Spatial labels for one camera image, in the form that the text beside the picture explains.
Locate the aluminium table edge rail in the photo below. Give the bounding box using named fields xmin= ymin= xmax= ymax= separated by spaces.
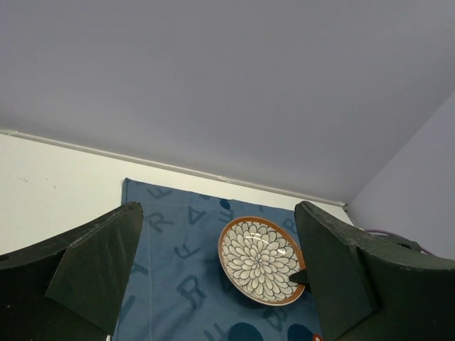
xmin=1 ymin=127 xmax=346 ymax=209

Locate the blue letter-print cloth placemat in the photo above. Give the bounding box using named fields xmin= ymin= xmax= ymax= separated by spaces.
xmin=114 ymin=179 xmax=322 ymax=340

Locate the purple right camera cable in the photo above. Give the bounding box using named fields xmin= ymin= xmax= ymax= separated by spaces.
xmin=362 ymin=229 xmax=437 ymax=256

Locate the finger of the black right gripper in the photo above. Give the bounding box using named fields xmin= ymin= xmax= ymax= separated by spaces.
xmin=289 ymin=269 xmax=309 ymax=285

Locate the floral plate with brown rim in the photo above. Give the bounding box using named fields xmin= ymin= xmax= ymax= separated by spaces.
xmin=218 ymin=217 xmax=306 ymax=306

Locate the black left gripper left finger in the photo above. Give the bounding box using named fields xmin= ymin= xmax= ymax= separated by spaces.
xmin=1 ymin=202 xmax=144 ymax=340

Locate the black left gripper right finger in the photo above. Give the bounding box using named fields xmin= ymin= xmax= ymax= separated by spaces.
xmin=294 ymin=201 xmax=454 ymax=340

